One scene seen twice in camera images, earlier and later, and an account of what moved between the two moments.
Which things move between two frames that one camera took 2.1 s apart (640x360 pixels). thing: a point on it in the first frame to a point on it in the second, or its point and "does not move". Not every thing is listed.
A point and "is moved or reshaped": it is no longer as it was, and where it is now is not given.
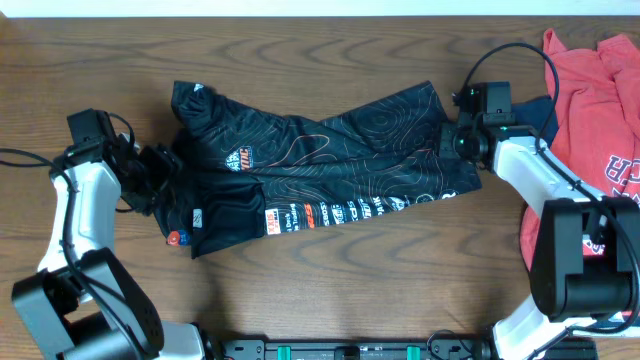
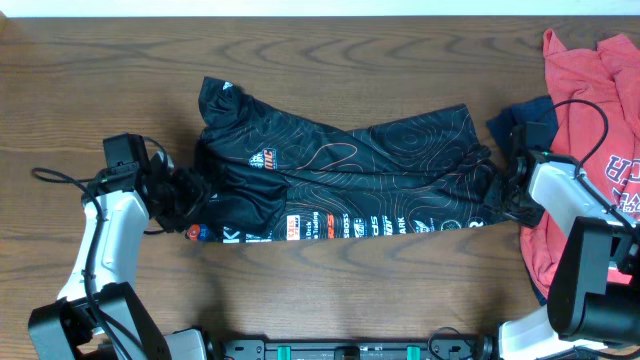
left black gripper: [168, 166] to [197, 192]
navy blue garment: [536, 113] does not move
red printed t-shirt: [596, 91] does not move
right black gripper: [457, 130] to [529, 218]
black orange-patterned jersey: [243, 175] is moved or reshaped
